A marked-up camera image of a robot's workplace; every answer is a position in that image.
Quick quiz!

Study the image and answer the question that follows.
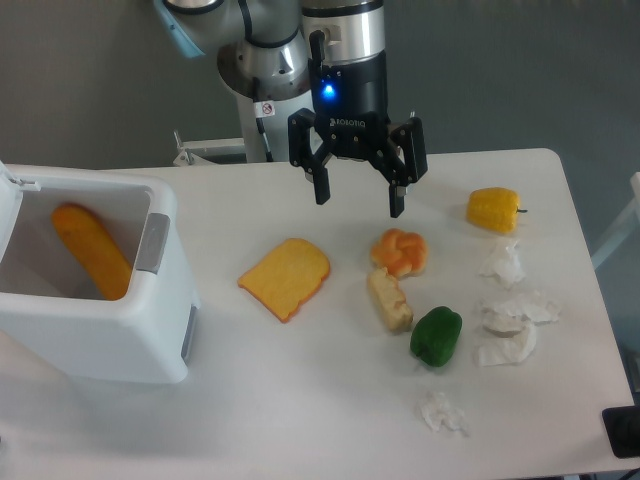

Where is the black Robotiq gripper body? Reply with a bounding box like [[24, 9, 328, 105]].
[[308, 29, 394, 162]]

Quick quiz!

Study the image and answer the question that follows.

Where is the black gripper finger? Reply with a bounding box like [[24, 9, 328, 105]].
[[369, 117, 428, 218], [288, 108, 331, 205]]

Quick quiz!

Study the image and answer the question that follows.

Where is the white trash can lid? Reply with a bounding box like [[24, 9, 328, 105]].
[[0, 163, 41, 259]]

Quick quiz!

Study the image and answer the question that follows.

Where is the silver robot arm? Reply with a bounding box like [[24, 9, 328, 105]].
[[155, 1, 427, 217]]

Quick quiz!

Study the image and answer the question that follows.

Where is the white trash can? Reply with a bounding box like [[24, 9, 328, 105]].
[[1, 165, 200, 384]]

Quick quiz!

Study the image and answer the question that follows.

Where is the orange braided bun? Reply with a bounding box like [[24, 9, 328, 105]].
[[370, 228, 429, 279]]

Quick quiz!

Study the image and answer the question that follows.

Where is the yellow bell pepper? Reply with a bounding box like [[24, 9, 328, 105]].
[[466, 187, 528, 234]]

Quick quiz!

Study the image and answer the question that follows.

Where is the yellow toast slice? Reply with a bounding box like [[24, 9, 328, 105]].
[[237, 238, 330, 323]]

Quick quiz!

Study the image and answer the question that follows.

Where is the beige bread chunk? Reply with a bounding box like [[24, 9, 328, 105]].
[[367, 268, 413, 333]]

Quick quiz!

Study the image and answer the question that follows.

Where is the crumpled white tissue top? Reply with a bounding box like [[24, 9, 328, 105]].
[[478, 238, 525, 290]]

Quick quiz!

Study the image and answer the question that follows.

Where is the crumpled white tissue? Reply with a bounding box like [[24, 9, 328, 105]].
[[480, 290, 562, 324], [417, 391, 469, 436], [477, 323, 537, 367], [478, 238, 525, 290]]

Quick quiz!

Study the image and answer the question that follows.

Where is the green bell pepper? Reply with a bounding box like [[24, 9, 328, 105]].
[[410, 306, 463, 368]]

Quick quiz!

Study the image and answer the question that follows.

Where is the crumpled white tissue middle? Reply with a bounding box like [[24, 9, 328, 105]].
[[480, 290, 562, 324]]

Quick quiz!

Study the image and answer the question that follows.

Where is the crumpled white tissue lower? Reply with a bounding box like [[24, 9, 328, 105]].
[[477, 323, 537, 367]]

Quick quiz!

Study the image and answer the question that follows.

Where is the crumpled white tissue bottom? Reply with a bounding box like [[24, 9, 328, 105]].
[[417, 391, 469, 436]]

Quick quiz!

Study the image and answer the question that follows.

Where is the black device at edge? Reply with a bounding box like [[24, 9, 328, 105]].
[[602, 406, 639, 458]]

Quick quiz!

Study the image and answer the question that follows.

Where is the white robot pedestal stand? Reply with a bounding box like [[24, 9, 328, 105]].
[[173, 92, 312, 166]]

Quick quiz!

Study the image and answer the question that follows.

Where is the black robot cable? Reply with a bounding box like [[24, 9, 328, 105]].
[[252, 77, 275, 163]]

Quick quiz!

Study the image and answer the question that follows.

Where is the white chair frame right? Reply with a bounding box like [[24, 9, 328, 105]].
[[591, 172, 639, 270]]

